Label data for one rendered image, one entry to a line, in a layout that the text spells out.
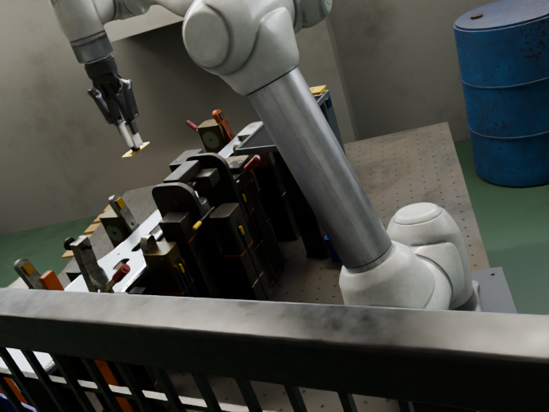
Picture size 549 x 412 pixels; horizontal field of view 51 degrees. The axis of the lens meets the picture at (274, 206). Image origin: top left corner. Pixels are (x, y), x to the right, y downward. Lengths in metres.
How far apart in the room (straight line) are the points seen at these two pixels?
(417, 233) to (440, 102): 2.88
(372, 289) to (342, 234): 0.11
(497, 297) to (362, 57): 2.72
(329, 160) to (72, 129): 3.77
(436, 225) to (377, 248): 0.20
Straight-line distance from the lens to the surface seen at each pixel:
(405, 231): 1.19
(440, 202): 2.00
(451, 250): 1.21
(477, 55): 3.21
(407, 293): 1.05
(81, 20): 1.45
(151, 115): 4.33
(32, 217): 5.23
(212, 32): 0.91
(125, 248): 1.69
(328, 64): 3.65
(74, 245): 1.29
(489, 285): 1.44
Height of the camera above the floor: 1.69
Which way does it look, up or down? 26 degrees down
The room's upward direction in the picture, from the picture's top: 19 degrees counter-clockwise
